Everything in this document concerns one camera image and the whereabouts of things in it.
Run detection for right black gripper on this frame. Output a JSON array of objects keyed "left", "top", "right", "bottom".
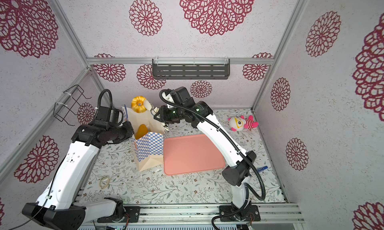
[{"left": 155, "top": 106, "right": 187, "bottom": 124}]

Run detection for long baguette bread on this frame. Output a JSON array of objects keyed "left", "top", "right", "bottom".
[{"left": 135, "top": 124, "right": 149, "bottom": 140}]

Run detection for small bundt cake bread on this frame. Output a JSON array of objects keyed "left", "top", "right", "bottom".
[{"left": 131, "top": 96, "right": 147, "bottom": 114}]

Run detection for blue checkered paper bag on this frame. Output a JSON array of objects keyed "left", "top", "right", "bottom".
[{"left": 122, "top": 106, "right": 165, "bottom": 172}]

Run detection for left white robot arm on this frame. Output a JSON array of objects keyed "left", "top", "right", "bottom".
[{"left": 22, "top": 107, "right": 134, "bottom": 230}]

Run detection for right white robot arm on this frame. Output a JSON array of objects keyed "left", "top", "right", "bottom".
[{"left": 143, "top": 87, "right": 266, "bottom": 211}]

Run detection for pink plastic tray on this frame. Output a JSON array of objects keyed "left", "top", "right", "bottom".
[{"left": 164, "top": 134, "right": 226, "bottom": 176}]

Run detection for beige rubber band loop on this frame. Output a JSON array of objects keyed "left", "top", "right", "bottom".
[{"left": 99, "top": 175, "right": 110, "bottom": 190}]

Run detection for pink white plush toy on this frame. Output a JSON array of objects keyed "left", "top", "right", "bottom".
[{"left": 228, "top": 116, "right": 259, "bottom": 132}]

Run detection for blue marker pen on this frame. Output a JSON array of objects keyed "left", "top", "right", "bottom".
[{"left": 257, "top": 166, "right": 268, "bottom": 173}]

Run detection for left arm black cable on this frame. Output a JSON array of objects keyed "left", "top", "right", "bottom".
[{"left": 7, "top": 88, "right": 125, "bottom": 230}]

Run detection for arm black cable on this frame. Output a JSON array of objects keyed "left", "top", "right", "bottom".
[
  {"left": 7, "top": 88, "right": 125, "bottom": 230},
  {"left": 158, "top": 88, "right": 267, "bottom": 230}
]

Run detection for black wire wall rack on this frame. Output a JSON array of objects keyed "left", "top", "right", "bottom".
[{"left": 53, "top": 84, "right": 91, "bottom": 127}]

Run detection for grey wall shelf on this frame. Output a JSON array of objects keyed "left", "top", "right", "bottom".
[{"left": 152, "top": 59, "right": 231, "bottom": 80}]

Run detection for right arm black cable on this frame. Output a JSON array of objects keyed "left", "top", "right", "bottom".
[{"left": 158, "top": 88, "right": 267, "bottom": 230}]

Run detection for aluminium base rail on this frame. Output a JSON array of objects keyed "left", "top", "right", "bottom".
[{"left": 80, "top": 203, "right": 306, "bottom": 230}]

